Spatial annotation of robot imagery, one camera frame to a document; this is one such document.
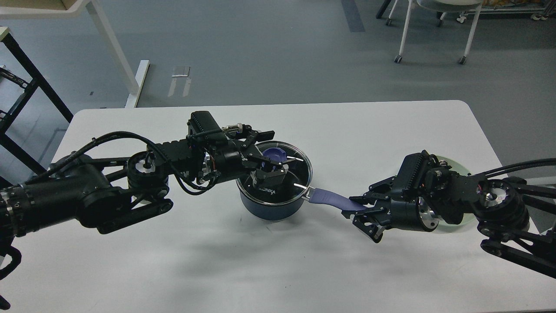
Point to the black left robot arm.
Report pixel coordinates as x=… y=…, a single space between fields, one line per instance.
x=121 y=178

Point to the blue pot with handle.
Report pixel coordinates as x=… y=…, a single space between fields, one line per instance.
x=310 y=194

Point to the light green plate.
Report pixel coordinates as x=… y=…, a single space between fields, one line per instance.
x=451 y=216

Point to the white desk frame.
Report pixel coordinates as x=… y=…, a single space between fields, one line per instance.
x=60 y=9

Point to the glass lid with blue knob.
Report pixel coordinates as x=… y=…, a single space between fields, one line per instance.
x=299 y=176

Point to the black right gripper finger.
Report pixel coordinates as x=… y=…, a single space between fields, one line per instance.
x=373 y=225
x=376 y=202

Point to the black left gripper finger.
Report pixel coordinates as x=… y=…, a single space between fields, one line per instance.
x=253 y=136
x=269 y=172

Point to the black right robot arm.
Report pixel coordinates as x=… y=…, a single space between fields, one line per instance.
x=427 y=190

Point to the black metal rack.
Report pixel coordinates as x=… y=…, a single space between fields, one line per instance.
x=37 y=81

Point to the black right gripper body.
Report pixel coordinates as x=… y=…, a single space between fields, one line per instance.
x=407 y=208

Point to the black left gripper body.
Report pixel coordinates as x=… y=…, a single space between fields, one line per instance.
x=220 y=154

